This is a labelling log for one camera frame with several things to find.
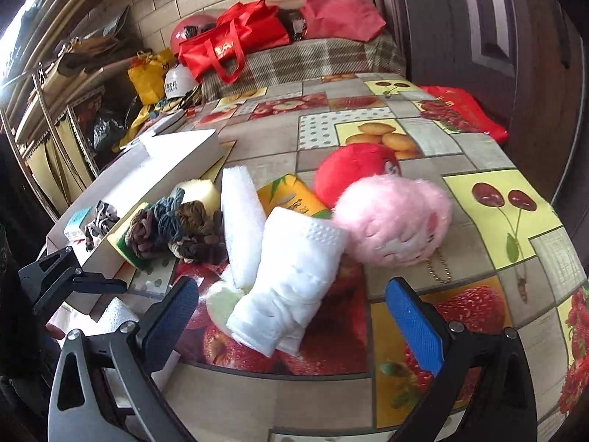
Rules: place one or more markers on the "brown bag on shelf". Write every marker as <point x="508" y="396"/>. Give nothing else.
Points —
<point x="87" y="53"/>

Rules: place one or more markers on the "tan brown scrunchie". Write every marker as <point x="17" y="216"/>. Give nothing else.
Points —
<point x="193" y="215"/>

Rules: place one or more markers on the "red helmet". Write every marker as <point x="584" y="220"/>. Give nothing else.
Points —
<point x="193" y="25"/>

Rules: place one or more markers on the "red plush apple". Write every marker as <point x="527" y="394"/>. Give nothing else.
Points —
<point x="349" y="170"/>

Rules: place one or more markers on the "white fibre pad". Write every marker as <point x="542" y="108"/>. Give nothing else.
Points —
<point x="241" y="225"/>

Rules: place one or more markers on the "chrome metal rack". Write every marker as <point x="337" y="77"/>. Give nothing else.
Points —
<point x="41" y="94"/>

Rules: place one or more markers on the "red plastic bag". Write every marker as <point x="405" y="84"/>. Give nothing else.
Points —
<point x="469" y="110"/>

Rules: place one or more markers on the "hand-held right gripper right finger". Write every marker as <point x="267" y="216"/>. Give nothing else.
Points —
<point x="414" y="327"/>

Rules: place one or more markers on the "yellow curtain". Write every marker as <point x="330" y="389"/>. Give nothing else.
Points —
<point x="60" y="170"/>

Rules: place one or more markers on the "yellow shopping bag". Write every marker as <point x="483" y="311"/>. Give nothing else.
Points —
<point x="147" y="78"/>

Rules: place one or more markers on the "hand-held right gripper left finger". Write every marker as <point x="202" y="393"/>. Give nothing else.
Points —
<point x="171" y="317"/>

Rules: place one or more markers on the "green yellow scouring sponge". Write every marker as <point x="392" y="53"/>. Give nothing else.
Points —
<point x="122" y="244"/>

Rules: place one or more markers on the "red tote bag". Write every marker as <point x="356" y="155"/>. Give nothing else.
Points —
<point x="239" y="37"/>

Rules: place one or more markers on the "teal scrunchie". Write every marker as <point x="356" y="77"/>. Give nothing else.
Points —
<point x="163" y="221"/>

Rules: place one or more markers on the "fruit print tablecloth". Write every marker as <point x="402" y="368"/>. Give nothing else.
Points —
<point x="460" y="248"/>

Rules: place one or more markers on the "dark brown door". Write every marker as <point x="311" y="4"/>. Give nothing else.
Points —
<point x="460" y="32"/>

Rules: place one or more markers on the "white towel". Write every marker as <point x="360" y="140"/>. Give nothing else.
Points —
<point x="290" y="285"/>

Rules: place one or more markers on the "pink fluffy plush toy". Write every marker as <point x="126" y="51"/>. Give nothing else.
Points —
<point x="391" y="221"/>

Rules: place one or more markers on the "dark red fabric bag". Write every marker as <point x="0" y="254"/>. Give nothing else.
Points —
<point x="336" y="9"/>

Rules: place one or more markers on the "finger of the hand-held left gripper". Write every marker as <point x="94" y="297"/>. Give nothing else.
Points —
<point x="48" y="262"/>
<point x="92" y="284"/>

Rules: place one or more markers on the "white flat device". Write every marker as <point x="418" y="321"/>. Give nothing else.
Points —
<point x="158" y="125"/>

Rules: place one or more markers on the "white cardboard box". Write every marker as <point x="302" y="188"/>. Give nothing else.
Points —
<point x="152" y="170"/>

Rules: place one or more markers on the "yellow tissue pack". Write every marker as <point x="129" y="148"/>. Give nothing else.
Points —
<point x="290" y="195"/>

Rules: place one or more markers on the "white helmet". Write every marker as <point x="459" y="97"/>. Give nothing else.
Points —
<point x="177" y="84"/>

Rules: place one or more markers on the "black plastic bag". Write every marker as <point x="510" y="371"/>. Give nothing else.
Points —
<point x="108" y="129"/>

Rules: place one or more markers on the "plaid blanket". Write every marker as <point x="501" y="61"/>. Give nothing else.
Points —
<point x="313" y="60"/>

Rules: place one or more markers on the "pale plush apple slice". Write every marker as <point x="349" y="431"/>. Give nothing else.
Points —
<point x="221" y="306"/>

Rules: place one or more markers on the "yellow plastic cloth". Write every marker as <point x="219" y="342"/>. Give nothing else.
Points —
<point x="133" y="124"/>

